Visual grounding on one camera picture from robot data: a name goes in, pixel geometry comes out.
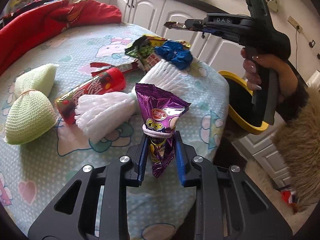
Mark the red candy bar wrapper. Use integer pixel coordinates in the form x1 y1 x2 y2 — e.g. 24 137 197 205
90 61 139 77

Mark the Hello Kitty bed sheet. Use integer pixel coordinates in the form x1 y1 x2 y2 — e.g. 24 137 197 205
1 23 229 239

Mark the white foam net sleeve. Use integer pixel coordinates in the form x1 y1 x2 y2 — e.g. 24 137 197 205
75 60 188 144

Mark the right hand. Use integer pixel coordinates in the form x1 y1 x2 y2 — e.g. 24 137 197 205
240 48 298 102

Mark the red blanket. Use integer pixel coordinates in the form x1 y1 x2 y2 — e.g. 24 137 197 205
1 0 122 73

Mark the green foam net sleeve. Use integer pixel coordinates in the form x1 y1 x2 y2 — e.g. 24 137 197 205
4 63 58 145

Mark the red candy tube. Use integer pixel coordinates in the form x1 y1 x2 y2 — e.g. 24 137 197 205
55 67 126 125

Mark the small dark candy wrapper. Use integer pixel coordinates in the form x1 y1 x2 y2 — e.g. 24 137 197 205
164 21 187 30

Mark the purple snack bag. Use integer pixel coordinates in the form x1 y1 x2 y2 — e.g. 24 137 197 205
135 83 191 178

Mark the blue wrapper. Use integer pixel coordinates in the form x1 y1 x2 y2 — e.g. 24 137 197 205
155 40 193 70

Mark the yellow rimmed trash bin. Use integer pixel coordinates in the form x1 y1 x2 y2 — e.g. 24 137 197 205
219 70 269 140

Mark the green black snack wrapper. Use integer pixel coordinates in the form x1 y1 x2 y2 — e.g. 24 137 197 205
125 34 166 72

